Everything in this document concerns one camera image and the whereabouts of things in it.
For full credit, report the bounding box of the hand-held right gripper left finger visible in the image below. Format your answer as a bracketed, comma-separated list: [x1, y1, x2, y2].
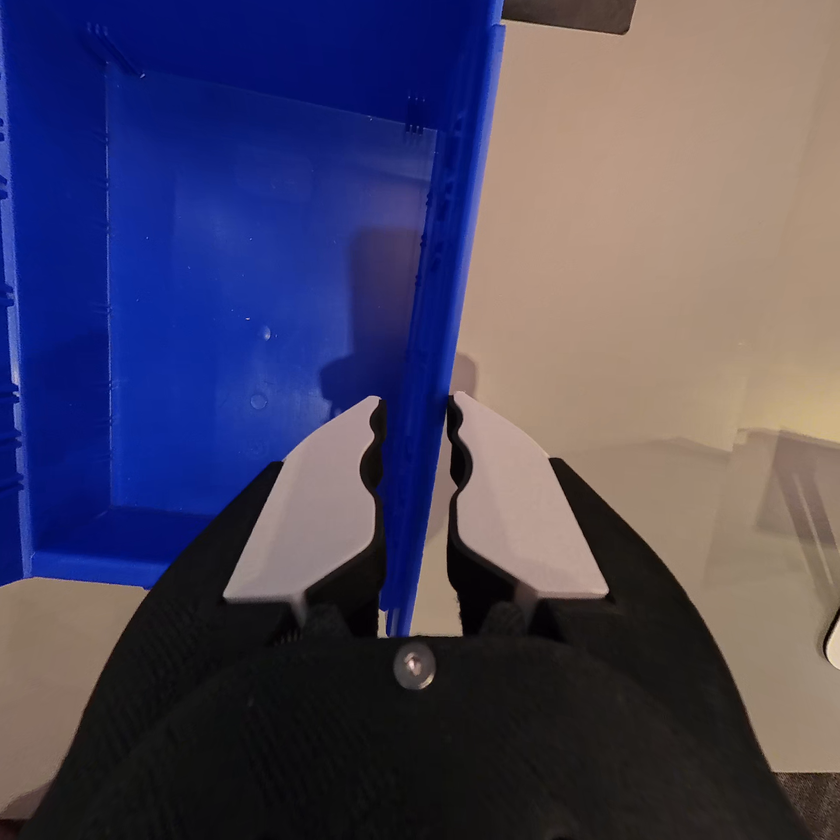
[223, 395, 387, 634]

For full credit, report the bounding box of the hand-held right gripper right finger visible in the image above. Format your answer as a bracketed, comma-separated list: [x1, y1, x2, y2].
[446, 392, 608, 641]

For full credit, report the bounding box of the blue plastic bin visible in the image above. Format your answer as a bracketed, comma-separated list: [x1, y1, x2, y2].
[0, 0, 508, 639]

